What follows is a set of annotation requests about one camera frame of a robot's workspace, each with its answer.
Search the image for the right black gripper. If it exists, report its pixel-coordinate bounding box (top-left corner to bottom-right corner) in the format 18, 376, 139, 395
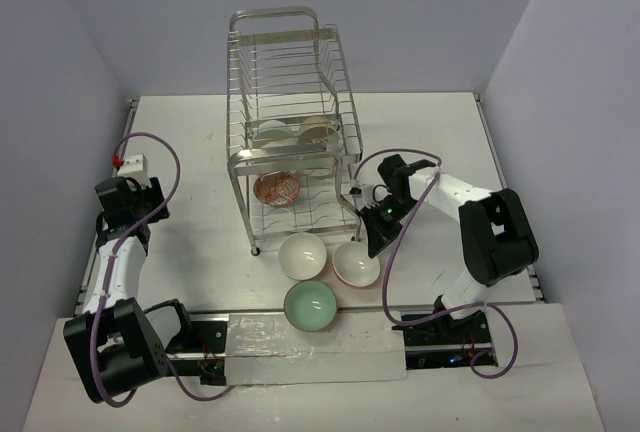
360, 195, 420, 258

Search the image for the white bowl pink rim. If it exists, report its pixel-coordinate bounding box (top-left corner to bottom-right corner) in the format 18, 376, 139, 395
332, 241, 381, 288

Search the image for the pale green bowl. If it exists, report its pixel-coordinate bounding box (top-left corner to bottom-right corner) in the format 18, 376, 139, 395
283, 281, 338, 332

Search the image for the red patterned bowl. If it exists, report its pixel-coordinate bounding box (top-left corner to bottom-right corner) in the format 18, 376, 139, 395
253, 171, 301, 207

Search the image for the white bowl beige outside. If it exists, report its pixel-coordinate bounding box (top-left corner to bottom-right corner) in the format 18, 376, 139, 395
297, 116, 339, 145

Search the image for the steel two-tier dish rack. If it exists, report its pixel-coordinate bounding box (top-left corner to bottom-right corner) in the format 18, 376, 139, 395
225, 6, 363, 256

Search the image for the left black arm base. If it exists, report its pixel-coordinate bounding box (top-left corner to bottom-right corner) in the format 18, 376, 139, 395
166, 318, 228, 387

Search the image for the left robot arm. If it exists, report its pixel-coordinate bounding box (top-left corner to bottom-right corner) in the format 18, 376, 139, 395
63, 176, 196, 406

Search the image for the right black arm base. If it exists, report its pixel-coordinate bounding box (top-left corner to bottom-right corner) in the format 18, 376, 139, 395
392, 312, 497, 370

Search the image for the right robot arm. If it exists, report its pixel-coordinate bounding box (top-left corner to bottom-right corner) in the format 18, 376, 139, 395
353, 148, 539, 343

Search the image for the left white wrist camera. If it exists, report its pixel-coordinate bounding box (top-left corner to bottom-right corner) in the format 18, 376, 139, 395
116, 154, 150, 187

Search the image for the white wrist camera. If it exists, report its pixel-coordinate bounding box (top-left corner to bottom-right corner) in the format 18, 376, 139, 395
116, 154, 150, 187
349, 181, 376, 210

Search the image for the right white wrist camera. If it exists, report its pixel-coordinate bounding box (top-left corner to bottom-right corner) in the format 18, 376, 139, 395
349, 181, 376, 210

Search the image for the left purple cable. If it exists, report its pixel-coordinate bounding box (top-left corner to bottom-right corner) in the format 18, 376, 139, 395
89, 131, 236, 409

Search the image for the aluminium table edge rail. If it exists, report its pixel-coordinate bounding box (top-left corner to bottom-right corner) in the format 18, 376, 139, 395
72, 97, 140, 318

